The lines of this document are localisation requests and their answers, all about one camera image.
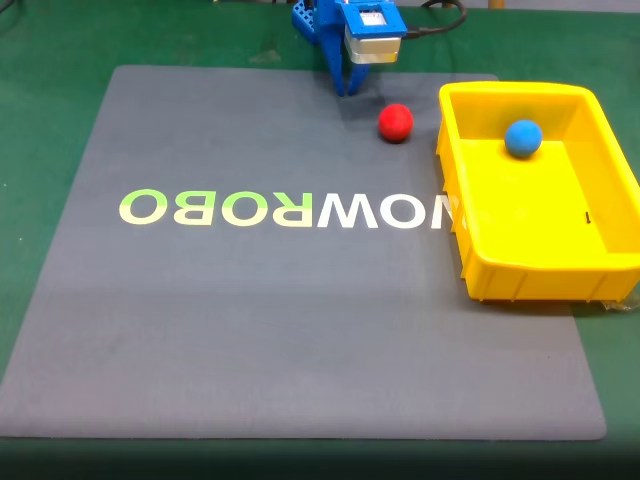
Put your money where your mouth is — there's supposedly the red ball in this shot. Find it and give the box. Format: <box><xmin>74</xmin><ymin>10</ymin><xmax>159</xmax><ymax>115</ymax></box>
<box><xmin>377</xmin><ymin>103</ymin><xmax>415</xmax><ymax>145</ymax></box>

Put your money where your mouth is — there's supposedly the blue ball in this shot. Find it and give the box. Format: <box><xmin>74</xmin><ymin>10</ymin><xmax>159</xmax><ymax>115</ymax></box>
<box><xmin>503</xmin><ymin>118</ymin><xmax>544</xmax><ymax>160</ymax></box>

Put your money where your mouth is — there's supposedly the yellow plastic bin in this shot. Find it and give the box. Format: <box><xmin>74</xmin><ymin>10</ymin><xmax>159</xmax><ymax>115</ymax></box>
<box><xmin>435</xmin><ymin>82</ymin><xmax>640</xmax><ymax>304</ymax></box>

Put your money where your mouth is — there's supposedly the grey mat with NOWROBO print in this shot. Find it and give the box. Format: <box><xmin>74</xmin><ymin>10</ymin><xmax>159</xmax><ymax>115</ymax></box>
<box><xmin>0</xmin><ymin>64</ymin><xmax>608</xmax><ymax>442</ymax></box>

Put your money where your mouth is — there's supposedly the clear plastic wrap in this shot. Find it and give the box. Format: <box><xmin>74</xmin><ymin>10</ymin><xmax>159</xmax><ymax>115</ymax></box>
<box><xmin>601</xmin><ymin>290</ymin><xmax>640</xmax><ymax>315</ymax></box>

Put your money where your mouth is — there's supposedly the black cable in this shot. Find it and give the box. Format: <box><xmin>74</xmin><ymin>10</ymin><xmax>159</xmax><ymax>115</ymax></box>
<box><xmin>403</xmin><ymin>0</ymin><xmax>469</xmax><ymax>41</ymax></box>

